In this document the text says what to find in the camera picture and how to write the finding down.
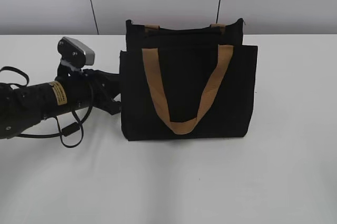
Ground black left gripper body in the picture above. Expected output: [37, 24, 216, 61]
[57, 64, 122, 115]

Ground black tote bag tan handles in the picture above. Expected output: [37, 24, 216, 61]
[119, 18, 258, 141]

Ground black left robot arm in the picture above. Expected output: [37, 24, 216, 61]
[1, 65, 121, 139]

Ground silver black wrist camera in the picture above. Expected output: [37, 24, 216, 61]
[57, 36, 95, 69]

